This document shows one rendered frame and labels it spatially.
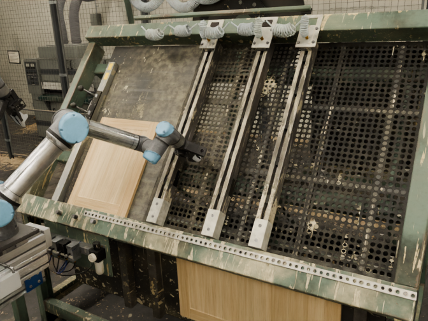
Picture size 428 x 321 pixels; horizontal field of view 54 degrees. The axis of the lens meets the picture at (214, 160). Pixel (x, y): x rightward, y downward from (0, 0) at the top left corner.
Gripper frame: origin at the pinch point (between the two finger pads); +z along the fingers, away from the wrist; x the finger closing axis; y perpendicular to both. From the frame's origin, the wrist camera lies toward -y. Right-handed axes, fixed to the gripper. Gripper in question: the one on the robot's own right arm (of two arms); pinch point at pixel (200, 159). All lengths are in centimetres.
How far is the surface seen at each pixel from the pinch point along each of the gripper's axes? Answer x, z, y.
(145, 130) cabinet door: -12.1, 0.4, 41.8
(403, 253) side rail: 25, -2, -100
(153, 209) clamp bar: 31.6, -4.5, 13.2
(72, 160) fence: 14, -1, 85
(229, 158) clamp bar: -1.5, -4.2, -18.3
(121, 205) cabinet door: 33, 1, 38
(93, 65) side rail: -55, 3, 109
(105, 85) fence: -38, -2, 85
